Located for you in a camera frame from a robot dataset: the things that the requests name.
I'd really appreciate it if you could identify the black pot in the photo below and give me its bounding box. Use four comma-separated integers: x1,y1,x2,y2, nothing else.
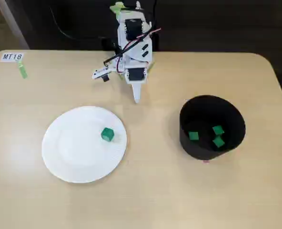
179,94,246,161

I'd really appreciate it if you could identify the white MT18 label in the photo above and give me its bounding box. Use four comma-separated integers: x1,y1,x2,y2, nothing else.
0,52,24,62

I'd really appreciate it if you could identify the black cable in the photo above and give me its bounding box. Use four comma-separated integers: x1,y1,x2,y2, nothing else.
49,6,106,40

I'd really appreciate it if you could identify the green tape strip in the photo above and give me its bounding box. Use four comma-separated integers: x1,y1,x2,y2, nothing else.
16,60,29,79

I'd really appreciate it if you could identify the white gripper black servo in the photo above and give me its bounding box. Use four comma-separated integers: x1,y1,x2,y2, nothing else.
123,67,148,104

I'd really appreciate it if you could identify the light grey furniture leg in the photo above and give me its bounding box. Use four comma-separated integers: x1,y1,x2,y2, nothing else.
0,0,30,50

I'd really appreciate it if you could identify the green clamp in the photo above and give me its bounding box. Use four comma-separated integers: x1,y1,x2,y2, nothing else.
109,1,125,12

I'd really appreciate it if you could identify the white paper plate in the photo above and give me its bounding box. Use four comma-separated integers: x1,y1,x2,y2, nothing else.
41,105,128,184

